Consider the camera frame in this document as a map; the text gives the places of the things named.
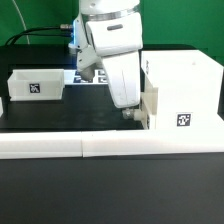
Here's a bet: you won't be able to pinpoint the white drawer cabinet box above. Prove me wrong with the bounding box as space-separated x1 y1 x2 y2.
141 50 224 130

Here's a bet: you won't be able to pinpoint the white sheet with tags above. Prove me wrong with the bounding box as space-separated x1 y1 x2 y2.
64 69 108 85

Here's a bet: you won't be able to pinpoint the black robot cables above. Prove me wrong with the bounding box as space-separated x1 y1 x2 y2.
4 23 74 46

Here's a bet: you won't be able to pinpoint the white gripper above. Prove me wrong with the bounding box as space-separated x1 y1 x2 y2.
102 51 140 119

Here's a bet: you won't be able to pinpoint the white front drawer with tag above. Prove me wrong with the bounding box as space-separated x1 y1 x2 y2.
134 88 158 130

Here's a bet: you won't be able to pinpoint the white thin cable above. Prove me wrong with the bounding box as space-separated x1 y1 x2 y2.
11 0 31 45

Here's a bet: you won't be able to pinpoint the white L-shaped obstacle wall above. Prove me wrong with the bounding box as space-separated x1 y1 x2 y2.
0 119 224 160

